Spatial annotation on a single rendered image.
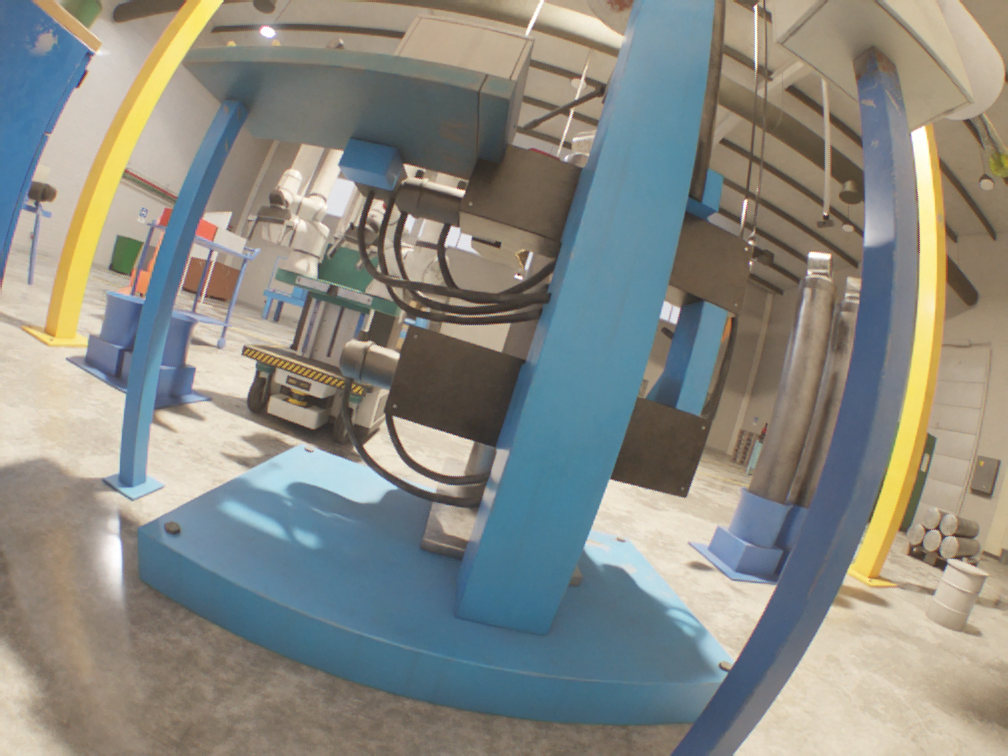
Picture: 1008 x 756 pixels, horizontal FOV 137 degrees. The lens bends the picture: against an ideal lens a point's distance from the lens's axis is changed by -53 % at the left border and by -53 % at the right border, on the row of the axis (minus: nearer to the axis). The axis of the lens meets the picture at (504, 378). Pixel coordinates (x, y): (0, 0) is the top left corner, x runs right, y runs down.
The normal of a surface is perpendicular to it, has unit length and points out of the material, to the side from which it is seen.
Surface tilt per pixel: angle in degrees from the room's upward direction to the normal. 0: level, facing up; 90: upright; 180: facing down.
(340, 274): 90
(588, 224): 90
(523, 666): 0
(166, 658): 0
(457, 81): 90
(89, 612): 0
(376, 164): 90
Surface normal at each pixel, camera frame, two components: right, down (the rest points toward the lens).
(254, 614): 0.07, 0.04
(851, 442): -0.95, -0.29
